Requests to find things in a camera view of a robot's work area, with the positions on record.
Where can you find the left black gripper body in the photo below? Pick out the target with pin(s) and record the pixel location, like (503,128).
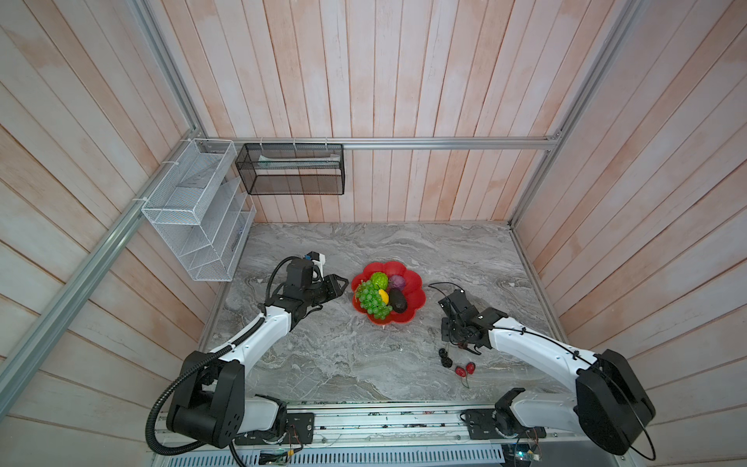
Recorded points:
(323,291)

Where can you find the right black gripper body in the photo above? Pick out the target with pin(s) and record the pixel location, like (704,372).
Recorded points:
(449,330)

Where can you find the dark blackberry pair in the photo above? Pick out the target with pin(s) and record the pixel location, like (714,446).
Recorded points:
(444,358)

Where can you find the green grape bunch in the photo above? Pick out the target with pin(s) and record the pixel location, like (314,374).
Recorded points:
(368,299)

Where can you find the dark avocado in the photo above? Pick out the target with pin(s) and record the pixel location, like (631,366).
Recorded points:
(398,300)

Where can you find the purple fig fruit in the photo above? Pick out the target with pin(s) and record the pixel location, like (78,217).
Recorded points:
(397,282)

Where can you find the green custard apple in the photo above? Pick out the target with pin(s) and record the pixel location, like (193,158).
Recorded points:
(380,280)

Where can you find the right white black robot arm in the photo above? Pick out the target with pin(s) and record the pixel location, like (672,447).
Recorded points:
(604,401)

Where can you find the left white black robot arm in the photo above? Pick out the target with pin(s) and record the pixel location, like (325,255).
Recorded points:
(207,403)

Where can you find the red flower-shaped fruit bowl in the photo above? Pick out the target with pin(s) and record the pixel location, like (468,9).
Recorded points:
(413,291)

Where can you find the lower red cherry pair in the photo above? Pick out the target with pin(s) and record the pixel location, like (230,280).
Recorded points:
(464,372)

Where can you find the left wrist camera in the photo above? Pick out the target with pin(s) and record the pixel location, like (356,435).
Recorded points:
(318,261)

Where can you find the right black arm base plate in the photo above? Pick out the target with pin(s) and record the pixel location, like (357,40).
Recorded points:
(492,424)

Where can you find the black wire mesh basket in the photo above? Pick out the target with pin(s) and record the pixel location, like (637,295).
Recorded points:
(292,169)

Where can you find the white wire mesh shelf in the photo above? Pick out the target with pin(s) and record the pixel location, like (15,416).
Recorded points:
(201,212)

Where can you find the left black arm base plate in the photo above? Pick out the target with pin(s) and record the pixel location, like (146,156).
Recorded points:
(293,429)

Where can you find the aluminium front rail frame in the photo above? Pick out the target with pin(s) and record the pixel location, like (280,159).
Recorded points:
(386,423)

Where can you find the horizontal aluminium wall rail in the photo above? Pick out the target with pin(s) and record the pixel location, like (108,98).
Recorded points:
(542,143)

